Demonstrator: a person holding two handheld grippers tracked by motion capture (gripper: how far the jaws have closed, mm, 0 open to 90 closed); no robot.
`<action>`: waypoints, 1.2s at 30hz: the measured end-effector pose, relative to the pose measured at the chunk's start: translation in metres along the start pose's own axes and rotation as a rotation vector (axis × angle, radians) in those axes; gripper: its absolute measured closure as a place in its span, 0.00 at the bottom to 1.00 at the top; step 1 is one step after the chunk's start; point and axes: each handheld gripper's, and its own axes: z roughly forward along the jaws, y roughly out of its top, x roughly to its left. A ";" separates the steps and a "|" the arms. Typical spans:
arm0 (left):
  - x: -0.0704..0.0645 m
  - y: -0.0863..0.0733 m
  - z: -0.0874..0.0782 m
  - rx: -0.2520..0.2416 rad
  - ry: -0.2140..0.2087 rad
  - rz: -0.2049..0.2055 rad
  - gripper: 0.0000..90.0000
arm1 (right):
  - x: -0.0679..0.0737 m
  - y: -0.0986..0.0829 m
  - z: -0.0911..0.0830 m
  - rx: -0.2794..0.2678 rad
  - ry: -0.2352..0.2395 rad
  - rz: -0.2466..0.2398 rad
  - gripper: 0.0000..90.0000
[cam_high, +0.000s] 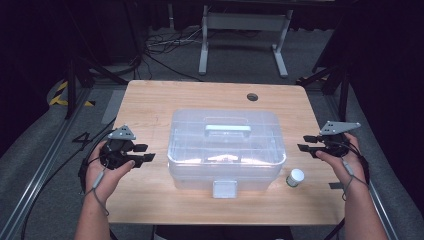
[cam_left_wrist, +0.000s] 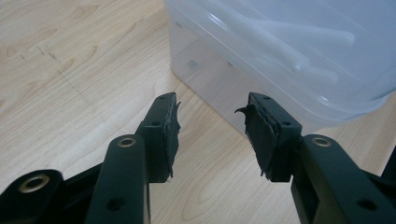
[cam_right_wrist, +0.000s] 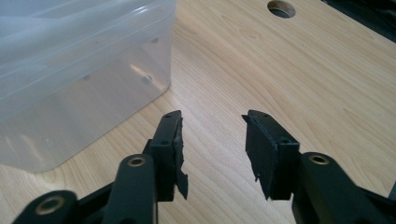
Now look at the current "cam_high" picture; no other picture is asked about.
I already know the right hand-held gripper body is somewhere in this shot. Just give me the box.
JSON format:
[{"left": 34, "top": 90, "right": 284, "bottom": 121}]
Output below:
[{"left": 318, "top": 121, "right": 362, "bottom": 159}]

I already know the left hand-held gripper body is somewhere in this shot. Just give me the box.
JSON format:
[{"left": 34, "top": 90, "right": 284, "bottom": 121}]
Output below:
[{"left": 99, "top": 124, "right": 138, "bottom": 170}]

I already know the small white green-labelled bottle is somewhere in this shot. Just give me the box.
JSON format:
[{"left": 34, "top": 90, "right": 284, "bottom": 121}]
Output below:
[{"left": 285, "top": 168, "right": 306, "bottom": 188}]

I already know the clear plastic storage box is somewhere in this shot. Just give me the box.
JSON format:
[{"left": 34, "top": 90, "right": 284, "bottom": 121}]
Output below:
[{"left": 167, "top": 108, "right": 288, "bottom": 200}]

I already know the person's left hand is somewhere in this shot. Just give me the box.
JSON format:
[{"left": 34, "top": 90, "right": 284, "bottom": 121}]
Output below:
[{"left": 84, "top": 141, "right": 136, "bottom": 204}]

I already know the person's right hand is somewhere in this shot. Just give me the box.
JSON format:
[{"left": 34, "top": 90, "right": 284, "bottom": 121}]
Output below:
[{"left": 315, "top": 132, "right": 368, "bottom": 198}]

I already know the black tape floor mark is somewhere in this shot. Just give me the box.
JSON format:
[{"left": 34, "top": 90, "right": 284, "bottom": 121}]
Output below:
[{"left": 72, "top": 131, "right": 92, "bottom": 152}]

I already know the black tripod stand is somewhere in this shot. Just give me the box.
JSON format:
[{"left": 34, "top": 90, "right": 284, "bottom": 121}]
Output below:
[
  {"left": 295, "top": 61, "right": 352, "bottom": 122},
  {"left": 64, "top": 54, "right": 130, "bottom": 120}
]

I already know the yellow black floor tape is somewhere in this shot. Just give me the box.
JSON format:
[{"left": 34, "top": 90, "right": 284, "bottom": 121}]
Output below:
[{"left": 48, "top": 80, "right": 96, "bottom": 108}]

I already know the person's dark clothing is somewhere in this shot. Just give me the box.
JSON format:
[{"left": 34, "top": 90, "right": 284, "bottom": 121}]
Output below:
[{"left": 153, "top": 225, "right": 295, "bottom": 240}]

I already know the grey wrist lanyard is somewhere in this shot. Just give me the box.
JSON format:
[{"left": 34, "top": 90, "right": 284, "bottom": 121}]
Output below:
[
  {"left": 339, "top": 157, "right": 370, "bottom": 202},
  {"left": 82, "top": 168, "right": 111, "bottom": 217}
]

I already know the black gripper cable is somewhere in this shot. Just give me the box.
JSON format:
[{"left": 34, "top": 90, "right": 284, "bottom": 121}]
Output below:
[{"left": 19, "top": 117, "right": 118, "bottom": 240}]

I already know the aluminium floor rail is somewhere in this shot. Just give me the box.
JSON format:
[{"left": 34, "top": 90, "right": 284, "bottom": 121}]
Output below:
[
  {"left": 365, "top": 181, "right": 402, "bottom": 240},
  {"left": 0, "top": 87, "right": 94, "bottom": 240}
]

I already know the bundle of floor cables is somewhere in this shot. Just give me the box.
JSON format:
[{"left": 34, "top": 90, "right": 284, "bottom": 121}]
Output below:
[{"left": 143, "top": 27, "right": 205, "bottom": 56}]

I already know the white metal stand frame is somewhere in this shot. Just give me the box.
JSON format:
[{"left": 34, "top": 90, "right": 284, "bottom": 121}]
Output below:
[{"left": 198, "top": 4, "right": 294, "bottom": 80}]

